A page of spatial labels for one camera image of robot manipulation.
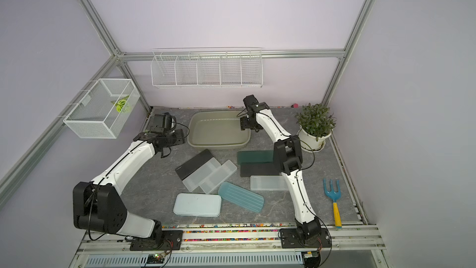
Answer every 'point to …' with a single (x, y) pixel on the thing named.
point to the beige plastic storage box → (217, 129)
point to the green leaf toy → (120, 103)
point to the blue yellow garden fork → (334, 195)
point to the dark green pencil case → (246, 156)
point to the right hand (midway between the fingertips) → (249, 124)
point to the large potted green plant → (316, 123)
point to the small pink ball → (296, 105)
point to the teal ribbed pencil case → (245, 197)
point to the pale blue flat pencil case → (198, 205)
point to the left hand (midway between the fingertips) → (179, 137)
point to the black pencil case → (194, 164)
